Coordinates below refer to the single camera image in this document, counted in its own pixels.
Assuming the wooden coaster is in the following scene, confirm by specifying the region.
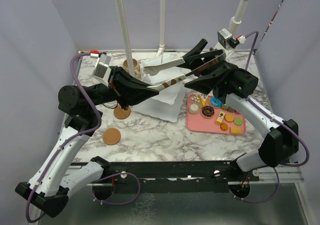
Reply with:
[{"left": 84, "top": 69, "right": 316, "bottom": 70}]
[
  {"left": 102, "top": 128, "right": 121, "bottom": 145},
  {"left": 113, "top": 105, "right": 131, "bottom": 120}
]

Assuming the chocolate sprinkle donut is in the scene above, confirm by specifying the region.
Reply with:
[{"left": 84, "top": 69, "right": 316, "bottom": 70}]
[{"left": 201, "top": 105, "right": 215, "bottom": 119}]

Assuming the blue glazed donut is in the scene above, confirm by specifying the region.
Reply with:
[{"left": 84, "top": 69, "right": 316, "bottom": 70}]
[{"left": 209, "top": 97, "right": 223, "bottom": 109}]

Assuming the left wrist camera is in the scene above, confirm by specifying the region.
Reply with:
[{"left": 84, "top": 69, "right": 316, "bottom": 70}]
[{"left": 91, "top": 52, "right": 112, "bottom": 86}]

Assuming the left white pvc pole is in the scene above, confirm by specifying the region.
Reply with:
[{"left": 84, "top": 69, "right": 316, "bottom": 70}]
[{"left": 115, "top": 0, "right": 136, "bottom": 78}]

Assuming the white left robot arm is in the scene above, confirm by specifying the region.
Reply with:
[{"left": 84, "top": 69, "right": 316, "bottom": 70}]
[{"left": 15, "top": 65, "right": 162, "bottom": 223}]

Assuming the middle white pvc pole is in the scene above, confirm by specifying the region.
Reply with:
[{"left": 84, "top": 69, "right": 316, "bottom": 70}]
[{"left": 155, "top": 0, "right": 166, "bottom": 57}]

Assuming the wooden coaster far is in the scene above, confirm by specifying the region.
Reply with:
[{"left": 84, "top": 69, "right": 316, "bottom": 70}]
[{"left": 113, "top": 105, "right": 131, "bottom": 120}]

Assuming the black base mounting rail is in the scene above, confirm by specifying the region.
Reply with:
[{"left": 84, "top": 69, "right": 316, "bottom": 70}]
[{"left": 91, "top": 156, "right": 259, "bottom": 193}]

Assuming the orange sandwich biscuit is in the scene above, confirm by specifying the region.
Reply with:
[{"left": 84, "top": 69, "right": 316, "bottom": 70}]
[{"left": 224, "top": 113, "right": 235, "bottom": 123}]

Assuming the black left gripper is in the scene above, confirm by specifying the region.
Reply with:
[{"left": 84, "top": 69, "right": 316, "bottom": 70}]
[{"left": 89, "top": 65, "right": 160, "bottom": 110}]

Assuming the white round cake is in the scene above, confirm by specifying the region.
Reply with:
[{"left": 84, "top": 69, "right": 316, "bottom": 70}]
[{"left": 188, "top": 104, "right": 200, "bottom": 115}]

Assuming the purple cable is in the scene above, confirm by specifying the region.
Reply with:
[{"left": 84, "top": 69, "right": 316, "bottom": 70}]
[
  {"left": 25, "top": 51, "right": 141, "bottom": 223},
  {"left": 231, "top": 31, "right": 310, "bottom": 204}
]

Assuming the green swiss roll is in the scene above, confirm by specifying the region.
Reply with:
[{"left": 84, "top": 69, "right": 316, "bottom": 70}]
[{"left": 221, "top": 104, "right": 230, "bottom": 111}]

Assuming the three tier white stand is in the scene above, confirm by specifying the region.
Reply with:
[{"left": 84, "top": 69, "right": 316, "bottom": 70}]
[{"left": 132, "top": 67, "right": 186, "bottom": 123}]

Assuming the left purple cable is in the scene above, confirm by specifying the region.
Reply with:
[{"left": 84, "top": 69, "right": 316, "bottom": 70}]
[{"left": 25, "top": 51, "right": 141, "bottom": 223}]

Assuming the yellow cake slice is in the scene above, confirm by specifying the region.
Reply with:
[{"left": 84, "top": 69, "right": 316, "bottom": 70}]
[{"left": 199, "top": 96, "right": 207, "bottom": 108}]

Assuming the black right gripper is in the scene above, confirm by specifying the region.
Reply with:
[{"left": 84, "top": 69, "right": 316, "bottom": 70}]
[{"left": 171, "top": 39, "right": 239, "bottom": 95}]

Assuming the yellow sponge cake square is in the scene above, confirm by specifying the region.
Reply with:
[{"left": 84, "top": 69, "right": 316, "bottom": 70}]
[{"left": 215, "top": 111, "right": 226, "bottom": 125}]

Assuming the wooden coaster near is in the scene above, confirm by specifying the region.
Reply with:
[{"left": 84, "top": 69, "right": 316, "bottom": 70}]
[{"left": 102, "top": 128, "right": 121, "bottom": 145}]

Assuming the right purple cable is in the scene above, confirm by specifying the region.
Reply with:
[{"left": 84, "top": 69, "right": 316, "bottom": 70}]
[{"left": 231, "top": 31, "right": 310, "bottom": 204}]

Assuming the pink serving tray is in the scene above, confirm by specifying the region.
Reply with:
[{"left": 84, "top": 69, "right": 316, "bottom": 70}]
[{"left": 186, "top": 94, "right": 246, "bottom": 136}]

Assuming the beige ceramic mug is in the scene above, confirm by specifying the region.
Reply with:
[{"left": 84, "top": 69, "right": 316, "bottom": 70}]
[{"left": 122, "top": 58, "right": 142, "bottom": 79}]

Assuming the green round biscuit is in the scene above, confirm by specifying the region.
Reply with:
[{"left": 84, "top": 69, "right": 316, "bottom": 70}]
[{"left": 233, "top": 117, "right": 244, "bottom": 126}]

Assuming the yellow rectangular biscuit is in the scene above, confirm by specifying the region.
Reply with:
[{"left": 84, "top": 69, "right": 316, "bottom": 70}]
[{"left": 229, "top": 127, "right": 243, "bottom": 135}]

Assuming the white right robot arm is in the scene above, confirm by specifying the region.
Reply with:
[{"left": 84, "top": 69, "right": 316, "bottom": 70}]
[{"left": 181, "top": 38, "right": 299, "bottom": 181}]

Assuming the orange chip cookie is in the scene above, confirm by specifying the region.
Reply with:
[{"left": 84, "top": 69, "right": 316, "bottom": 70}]
[{"left": 219, "top": 123, "right": 229, "bottom": 131}]

